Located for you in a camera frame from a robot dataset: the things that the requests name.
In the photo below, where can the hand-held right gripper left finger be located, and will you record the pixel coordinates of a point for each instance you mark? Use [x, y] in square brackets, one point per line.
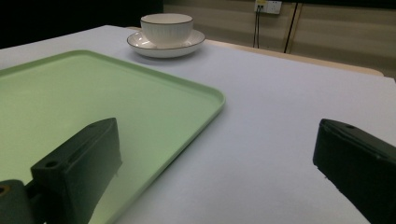
[81, 166]

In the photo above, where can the white saucer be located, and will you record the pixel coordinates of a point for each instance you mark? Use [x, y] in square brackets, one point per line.
[193, 40]

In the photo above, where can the white ribbed cup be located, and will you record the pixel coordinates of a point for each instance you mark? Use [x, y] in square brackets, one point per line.
[166, 28]

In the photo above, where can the white wall socket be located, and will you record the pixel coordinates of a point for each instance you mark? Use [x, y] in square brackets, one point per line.
[269, 6]

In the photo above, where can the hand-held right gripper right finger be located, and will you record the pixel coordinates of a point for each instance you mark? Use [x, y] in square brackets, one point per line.
[361, 165]

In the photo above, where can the green plastic tray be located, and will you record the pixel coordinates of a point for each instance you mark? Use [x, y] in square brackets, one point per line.
[93, 102]

